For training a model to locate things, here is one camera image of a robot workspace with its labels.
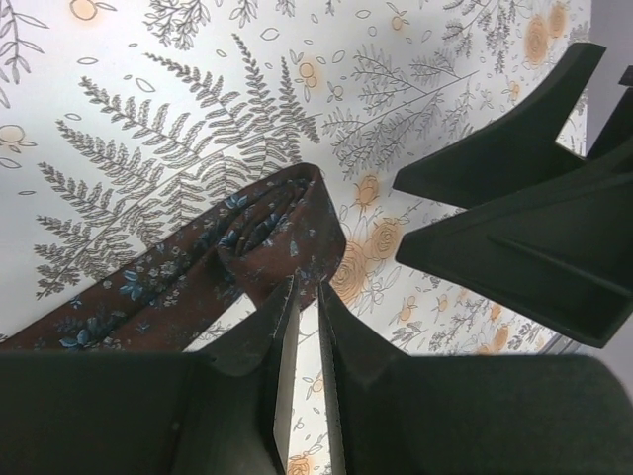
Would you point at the brown blue floral tie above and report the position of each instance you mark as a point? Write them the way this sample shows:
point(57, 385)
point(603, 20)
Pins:
point(282, 226)

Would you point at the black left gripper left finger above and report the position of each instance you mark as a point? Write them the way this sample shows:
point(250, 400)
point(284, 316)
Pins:
point(222, 410)

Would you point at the floral patterned table mat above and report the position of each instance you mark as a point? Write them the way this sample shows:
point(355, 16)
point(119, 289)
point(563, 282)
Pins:
point(122, 121)

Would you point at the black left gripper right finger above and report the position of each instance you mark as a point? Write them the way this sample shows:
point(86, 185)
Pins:
point(392, 413)

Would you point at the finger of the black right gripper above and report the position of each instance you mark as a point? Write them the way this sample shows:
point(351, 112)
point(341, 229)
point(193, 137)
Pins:
point(559, 255)
point(516, 151)

